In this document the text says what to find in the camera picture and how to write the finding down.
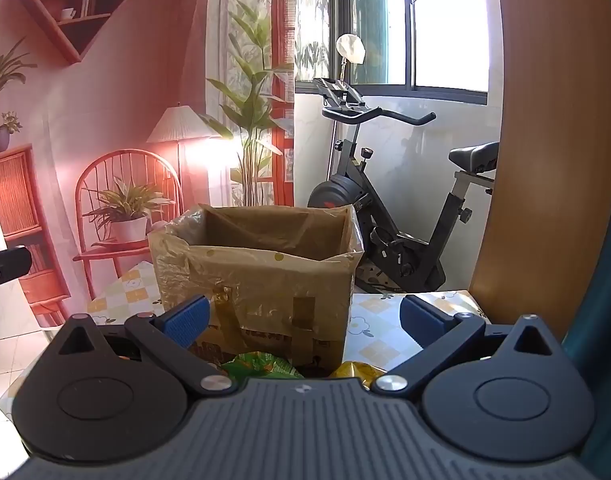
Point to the black exercise bike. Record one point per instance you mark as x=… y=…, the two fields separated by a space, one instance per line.
x=410 y=240

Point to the taped brown cardboard box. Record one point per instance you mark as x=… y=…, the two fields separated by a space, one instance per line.
x=265 y=285

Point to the green snack bag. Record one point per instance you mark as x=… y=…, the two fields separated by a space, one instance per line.
x=260 y=366

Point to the yellow snack bag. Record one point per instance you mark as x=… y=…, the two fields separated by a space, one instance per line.
x=358 y=374

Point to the checked floral tablecloth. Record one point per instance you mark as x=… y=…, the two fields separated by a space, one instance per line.
x=375 y=345

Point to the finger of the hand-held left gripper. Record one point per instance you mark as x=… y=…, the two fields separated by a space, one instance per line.
x=7 y=262

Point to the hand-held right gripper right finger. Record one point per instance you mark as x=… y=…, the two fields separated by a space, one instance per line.
x=421 y=318

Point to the brown wooden panel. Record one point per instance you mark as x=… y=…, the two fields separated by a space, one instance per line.
x=535 y=160

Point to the patterned floor mat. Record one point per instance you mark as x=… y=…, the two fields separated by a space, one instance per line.
x=380 y=280

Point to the sliding glass window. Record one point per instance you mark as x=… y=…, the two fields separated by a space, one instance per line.
x=385 y=20

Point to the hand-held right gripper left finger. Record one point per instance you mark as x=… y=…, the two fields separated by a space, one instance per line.
x=186 y=322

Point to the printed room wall poster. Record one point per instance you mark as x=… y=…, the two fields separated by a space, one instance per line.
x=110 y=110

